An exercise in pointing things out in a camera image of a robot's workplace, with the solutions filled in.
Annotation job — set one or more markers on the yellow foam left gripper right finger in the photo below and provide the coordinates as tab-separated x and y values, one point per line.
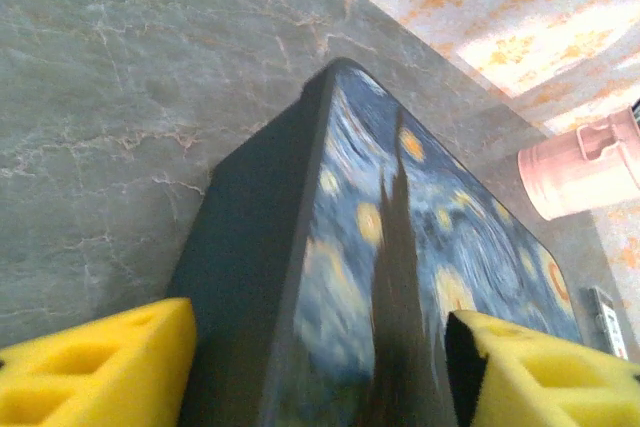
560	382

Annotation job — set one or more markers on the pink metal cup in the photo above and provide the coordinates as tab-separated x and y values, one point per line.
580	177

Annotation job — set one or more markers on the starry night painted box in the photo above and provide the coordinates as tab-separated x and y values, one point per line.
350	227

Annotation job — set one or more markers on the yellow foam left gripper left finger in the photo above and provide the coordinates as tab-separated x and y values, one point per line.
100	377

